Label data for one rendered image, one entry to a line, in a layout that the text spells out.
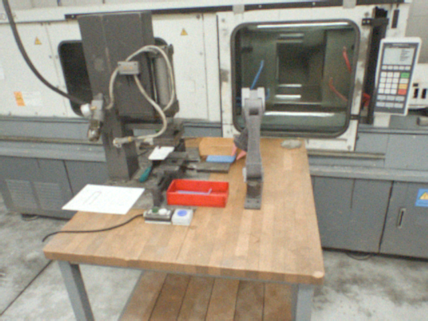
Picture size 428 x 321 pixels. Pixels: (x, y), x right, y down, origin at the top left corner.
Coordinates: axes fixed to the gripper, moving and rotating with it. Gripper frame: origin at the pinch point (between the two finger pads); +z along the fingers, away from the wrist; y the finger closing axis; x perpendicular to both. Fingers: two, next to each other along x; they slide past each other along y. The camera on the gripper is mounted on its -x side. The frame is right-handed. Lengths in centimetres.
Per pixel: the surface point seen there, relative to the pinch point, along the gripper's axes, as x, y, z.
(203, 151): -5.9, 15.5, 9.1
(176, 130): 16.8, 31.4, -5.4
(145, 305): 38, 3, 85
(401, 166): -38, -91, -28
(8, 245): -20, 116, 173
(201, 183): 31.0, 9.5, 4.8
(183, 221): 56, 9, 8
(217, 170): 12.2, 5.0, 5.2
